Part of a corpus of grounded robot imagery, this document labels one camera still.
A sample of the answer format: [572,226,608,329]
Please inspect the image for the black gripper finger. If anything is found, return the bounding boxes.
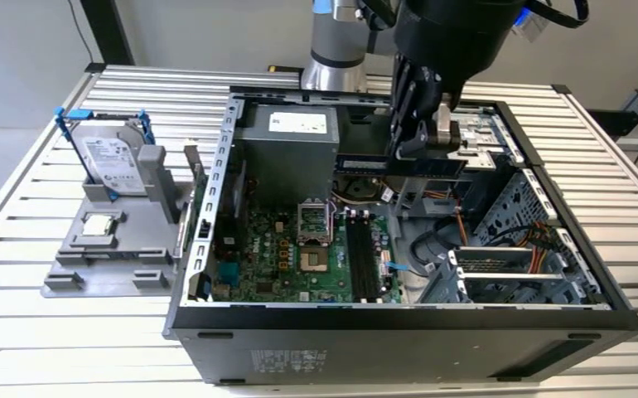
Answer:
[387,56,442,161]
[427,93,462,149]

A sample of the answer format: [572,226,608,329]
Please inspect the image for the dark RAM stick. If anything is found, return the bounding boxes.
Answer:
[335,153,467,180]

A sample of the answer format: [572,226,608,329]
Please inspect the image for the black-clipped RAM slot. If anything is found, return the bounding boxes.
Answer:
[344,211,364,302]
[358,211,376,302]

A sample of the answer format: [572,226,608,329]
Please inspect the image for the silver drive bay cage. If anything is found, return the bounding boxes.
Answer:
[390,105,524,216]

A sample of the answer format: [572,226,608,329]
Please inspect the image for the grey power supply unit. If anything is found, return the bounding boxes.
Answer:
[235,103,342,208]

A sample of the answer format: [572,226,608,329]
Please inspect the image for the CPU socket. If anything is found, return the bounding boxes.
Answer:
[299,246,331,273]

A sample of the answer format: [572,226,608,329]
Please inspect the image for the silver disk bay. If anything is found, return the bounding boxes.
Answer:
[420,244,602,306]

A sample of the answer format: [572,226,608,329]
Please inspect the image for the green graphics card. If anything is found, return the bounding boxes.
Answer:
[177,143,209,266]

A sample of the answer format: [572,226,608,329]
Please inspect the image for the green Dell motherboard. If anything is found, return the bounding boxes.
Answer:
[209,177,406,303]

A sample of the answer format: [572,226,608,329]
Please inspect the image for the open black PC case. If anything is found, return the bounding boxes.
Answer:
[161,85,638,385]

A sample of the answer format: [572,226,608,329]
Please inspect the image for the hard disk in blue carrier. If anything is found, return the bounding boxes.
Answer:
[52,106,157,200]

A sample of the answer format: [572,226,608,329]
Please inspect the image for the grey parts rack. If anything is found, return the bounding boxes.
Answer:
[39,144,197,299]

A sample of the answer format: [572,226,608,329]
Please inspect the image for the silver CPU chip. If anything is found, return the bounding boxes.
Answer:
[84,214,116,236]

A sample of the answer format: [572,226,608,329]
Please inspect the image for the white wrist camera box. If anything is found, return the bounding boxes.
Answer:
[511,6,551,42]

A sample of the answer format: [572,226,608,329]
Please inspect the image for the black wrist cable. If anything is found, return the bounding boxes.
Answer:
[519,0,596,31]

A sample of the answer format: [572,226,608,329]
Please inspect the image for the orange red drive power cable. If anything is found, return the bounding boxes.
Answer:
[428,188,470,246]

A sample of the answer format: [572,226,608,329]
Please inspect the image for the wire locking lever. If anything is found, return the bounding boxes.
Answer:
[324,197,339,246]

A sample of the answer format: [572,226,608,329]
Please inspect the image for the thick black data cables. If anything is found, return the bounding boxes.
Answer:
[410,227,455,277]

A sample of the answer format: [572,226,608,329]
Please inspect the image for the orange yellow cable bundle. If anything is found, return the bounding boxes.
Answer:
[526,221,555,277]

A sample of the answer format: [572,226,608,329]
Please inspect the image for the black frame post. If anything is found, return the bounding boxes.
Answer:
[77,0,136,67]

